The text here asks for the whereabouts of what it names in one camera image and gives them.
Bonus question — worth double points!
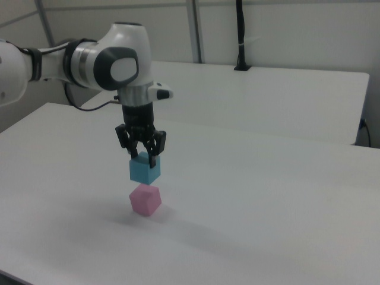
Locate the white side table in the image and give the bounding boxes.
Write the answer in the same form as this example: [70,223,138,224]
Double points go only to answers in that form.
[81,60,371,146]

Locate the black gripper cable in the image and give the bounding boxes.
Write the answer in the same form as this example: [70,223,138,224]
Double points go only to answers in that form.
[64,83,122,113]

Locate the black pole with base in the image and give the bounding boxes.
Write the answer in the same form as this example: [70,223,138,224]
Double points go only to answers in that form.
[233,0,253,72]

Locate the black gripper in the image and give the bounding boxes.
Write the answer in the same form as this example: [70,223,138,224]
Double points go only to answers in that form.
[115,102,167,170]

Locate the black wall cable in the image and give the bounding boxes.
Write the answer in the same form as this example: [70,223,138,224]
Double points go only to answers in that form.
[359,118,373,148]

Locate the pink cube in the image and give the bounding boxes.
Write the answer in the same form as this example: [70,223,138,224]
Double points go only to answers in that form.
[128,183,163,219]

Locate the blue cube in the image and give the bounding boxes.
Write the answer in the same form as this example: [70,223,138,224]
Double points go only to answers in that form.
[128,151,162,186]

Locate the grey metal frame post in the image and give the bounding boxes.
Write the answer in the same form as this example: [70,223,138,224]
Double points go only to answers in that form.
[34,0,56,48]
[186,0,206,64]

